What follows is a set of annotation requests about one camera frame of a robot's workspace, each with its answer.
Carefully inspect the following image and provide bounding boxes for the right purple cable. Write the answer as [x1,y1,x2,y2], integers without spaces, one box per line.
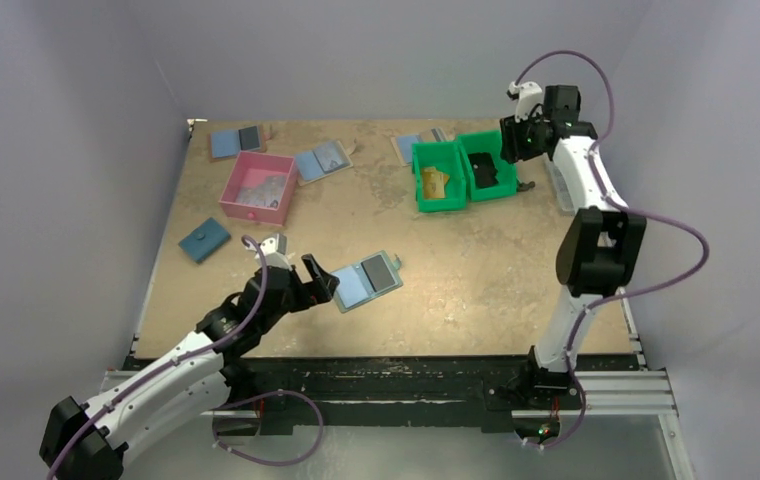
[513,50,711,453]

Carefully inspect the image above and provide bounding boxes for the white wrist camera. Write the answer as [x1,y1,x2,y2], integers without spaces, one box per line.
[507,81,544,122]
[256,233,291,270]

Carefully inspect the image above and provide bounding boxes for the dark grey credit card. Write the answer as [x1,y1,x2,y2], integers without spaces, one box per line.
[468,152,498,189]

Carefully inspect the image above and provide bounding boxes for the orange and white credit card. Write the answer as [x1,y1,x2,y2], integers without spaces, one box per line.
[420,166,450,200]

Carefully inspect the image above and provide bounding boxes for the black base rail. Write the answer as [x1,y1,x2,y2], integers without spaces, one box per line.
[98,352,679,439]

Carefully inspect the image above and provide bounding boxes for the blue card behind bin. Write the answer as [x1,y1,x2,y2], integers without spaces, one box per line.
[391,128,449,166]

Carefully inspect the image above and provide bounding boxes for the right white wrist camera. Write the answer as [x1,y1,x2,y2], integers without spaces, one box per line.
[507,81,544,122]

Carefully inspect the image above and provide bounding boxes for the dark tool beside bin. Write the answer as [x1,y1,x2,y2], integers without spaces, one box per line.
[516,181,536,193]

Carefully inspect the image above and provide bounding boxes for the dark blue card holder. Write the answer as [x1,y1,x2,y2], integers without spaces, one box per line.
[178,217,231,264]

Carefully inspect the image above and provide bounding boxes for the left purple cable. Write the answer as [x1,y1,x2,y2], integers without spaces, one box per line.
[45,235,324,480]

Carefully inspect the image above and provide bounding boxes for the purple cable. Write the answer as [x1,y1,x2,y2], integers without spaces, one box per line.
[45,235,324,480]
[513,50,711,453]

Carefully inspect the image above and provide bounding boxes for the pink open box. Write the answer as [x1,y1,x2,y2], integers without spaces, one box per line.
[218,151,298,227]

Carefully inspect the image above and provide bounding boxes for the right green bin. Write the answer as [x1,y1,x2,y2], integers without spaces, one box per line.
[455,130,518,202]

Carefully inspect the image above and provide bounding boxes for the green bin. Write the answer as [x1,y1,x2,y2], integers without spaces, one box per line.
[455,130,518,202]
[412,142,467,213]

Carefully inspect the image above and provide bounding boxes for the cards in pink box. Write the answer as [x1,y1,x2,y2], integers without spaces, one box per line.
[235,175,287,209]

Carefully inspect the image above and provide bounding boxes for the left green bin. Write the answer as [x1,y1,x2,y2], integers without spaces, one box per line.
[412,142,467,213]

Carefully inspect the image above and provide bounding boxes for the green card holder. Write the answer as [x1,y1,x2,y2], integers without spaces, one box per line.
[332,250,404,313]

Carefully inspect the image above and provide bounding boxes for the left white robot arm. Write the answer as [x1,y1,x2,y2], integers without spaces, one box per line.
[39,252,340,479]

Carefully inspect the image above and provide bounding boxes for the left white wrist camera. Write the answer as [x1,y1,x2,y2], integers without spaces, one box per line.
[256,233,291,270]

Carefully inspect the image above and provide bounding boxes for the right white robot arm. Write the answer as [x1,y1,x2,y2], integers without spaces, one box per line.
[499,81,647,407]

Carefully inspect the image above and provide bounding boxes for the clear compartment organizer box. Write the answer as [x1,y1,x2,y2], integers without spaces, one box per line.
[543,157,575,216]

